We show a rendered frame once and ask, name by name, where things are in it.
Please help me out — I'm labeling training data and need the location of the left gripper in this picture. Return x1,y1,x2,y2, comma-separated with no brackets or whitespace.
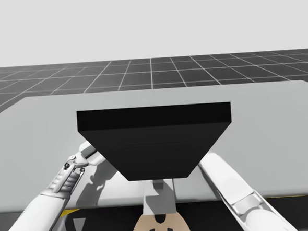
78,140,107,168

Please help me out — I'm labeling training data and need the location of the black screen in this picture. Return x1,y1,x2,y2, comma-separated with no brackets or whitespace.
76,101,235,185

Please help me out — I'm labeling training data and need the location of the grey stand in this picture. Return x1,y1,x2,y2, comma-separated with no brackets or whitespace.
152,178,165,191

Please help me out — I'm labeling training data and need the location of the tan robot part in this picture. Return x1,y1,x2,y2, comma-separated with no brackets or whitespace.
128,211,194,231

